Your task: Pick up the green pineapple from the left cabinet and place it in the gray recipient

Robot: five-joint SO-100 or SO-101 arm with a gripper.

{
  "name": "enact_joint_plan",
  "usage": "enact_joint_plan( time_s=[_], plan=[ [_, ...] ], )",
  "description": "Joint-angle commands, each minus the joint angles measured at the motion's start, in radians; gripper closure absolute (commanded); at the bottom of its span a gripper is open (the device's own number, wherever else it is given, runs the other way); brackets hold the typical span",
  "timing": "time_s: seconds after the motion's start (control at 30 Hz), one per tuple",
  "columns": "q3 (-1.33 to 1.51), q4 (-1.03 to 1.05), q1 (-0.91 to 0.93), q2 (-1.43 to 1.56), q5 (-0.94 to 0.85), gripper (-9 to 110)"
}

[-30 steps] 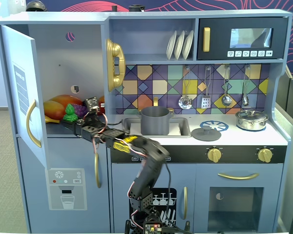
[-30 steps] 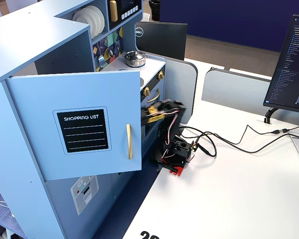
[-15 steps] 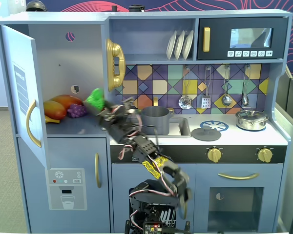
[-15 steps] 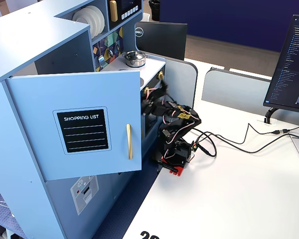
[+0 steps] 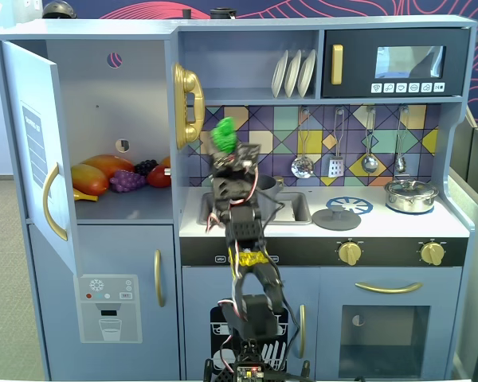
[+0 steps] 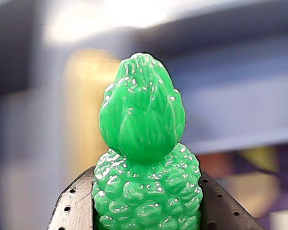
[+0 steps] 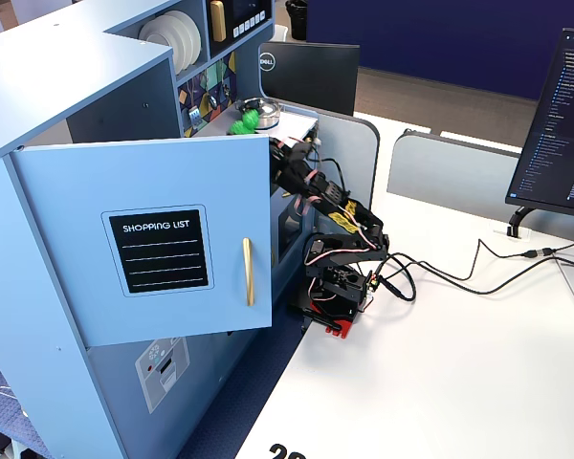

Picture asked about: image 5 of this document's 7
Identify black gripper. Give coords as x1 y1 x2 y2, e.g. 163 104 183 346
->
202 132 262 200

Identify green toy pineapple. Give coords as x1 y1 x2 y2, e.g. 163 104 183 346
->
210 115 241 154

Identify blue shopping list cabinet door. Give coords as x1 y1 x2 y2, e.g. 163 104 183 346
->
0 40 83 279

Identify gray toy pot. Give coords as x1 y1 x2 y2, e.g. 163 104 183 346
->
255 173 285 215

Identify steel slotted skimmer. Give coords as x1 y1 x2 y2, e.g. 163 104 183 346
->
290 107 315 180

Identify red toy fruit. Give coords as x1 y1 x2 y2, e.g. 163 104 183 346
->
146 163 173 189

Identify gold toy phone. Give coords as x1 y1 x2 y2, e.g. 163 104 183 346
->
172 61 206 151

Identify black toy grapes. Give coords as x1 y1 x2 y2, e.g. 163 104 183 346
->
133 158 159 177

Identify gray toy sink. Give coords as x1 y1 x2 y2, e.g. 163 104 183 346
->
198 190 313 226

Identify white toy plate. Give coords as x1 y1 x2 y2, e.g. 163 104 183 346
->
296 48 317 98
271 49 290 99
283 49 304 99

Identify steel slotted spatula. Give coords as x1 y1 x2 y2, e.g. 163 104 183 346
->
327 107 348 179

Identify purple toy grapes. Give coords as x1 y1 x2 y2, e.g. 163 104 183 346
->
109 169 148 194

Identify red orange toy mango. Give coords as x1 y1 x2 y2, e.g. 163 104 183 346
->
80 154 136 181

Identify gray pot lid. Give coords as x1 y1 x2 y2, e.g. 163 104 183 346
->
311 205 362 232

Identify steel ladle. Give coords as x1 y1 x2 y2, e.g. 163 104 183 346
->
360 106 380 174

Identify black round device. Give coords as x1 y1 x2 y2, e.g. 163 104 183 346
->
210 7 237 21

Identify orange yellow toy mango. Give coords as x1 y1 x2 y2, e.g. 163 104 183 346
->
70 163 111 197

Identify blue toy kitchen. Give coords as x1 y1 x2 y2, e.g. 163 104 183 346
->
0 15 478 381

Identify yellow toy banana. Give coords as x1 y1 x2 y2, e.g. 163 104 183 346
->
72 187 100 203

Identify gold stove knob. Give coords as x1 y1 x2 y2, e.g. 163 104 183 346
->
419 242 448 267
337 241 364 267

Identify steel spoon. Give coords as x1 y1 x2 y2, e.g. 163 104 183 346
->
394 106 409 173

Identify steel pot with lid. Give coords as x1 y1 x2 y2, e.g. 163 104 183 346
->
383 178 441 214

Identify black helmet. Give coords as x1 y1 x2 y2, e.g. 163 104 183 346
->
41 0 78 20

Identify black toy microwave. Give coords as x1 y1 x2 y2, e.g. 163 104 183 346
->
321 27 472 99

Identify gray desk divider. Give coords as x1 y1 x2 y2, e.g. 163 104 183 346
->
446 174 478 381

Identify gold microwave handle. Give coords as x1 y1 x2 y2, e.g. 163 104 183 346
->
330 44 344 86

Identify gold freezer door handle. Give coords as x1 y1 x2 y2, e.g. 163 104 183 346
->
154 248 167 309

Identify gold cabinet door handle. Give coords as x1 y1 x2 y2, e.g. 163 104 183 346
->
42 162 70 242

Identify gold dishwasher door handle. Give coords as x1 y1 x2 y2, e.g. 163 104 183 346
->
298 303 308 360

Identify gold oven handle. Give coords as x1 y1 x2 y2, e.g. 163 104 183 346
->
355 281 424 295

